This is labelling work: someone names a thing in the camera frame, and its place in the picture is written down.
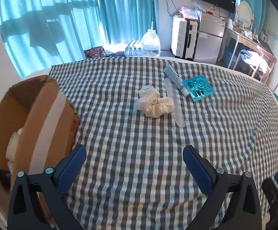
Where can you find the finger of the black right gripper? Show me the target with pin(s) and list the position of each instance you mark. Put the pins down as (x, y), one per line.
(271, 192)

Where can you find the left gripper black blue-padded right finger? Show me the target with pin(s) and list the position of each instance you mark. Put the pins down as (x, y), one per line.
(243, 212)

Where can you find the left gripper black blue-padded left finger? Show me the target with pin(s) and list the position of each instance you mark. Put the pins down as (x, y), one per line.
(25, 211)

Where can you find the brown cardboard box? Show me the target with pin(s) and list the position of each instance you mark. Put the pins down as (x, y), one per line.
(38, 125)

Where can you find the teal blister pill pack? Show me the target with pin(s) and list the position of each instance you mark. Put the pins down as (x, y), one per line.
(198, 88)

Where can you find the clear plastic strip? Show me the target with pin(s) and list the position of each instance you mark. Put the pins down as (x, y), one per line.
(172, 93)

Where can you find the crumpled white gauze cloth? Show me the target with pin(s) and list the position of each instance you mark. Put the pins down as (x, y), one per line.
(151, 104)

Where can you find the wooden chair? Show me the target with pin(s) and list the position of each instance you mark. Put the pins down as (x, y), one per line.
(264, 62)

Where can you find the green checkered cloth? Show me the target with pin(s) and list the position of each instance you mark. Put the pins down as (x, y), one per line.
(134, 176)

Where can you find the grey-blue ointment tube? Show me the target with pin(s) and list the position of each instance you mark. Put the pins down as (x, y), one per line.
(176, 80)

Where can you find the wooden desk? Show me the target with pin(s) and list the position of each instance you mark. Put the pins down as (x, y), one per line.
(232, 43)

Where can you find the silver mini fridge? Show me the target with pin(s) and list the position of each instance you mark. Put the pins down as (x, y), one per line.
(209, 37)

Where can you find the white hard-shell suitcase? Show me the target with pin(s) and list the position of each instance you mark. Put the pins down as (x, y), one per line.
(184, 36)

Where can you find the large clear water jug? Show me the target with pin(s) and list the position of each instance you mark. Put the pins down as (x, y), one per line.
(150, 43)

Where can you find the pack of small water bottles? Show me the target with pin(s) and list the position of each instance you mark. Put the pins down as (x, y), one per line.
(133, 49)

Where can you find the dark patterned bag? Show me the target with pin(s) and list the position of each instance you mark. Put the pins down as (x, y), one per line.
(96, 52)

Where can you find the oval white mirror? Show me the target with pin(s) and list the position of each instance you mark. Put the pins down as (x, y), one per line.
(244, 14)

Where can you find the teal window curtain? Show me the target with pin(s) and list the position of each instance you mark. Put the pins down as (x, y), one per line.
(40, 33)

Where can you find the teal right curtain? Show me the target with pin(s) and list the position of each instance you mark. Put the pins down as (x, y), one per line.
(259, 9)

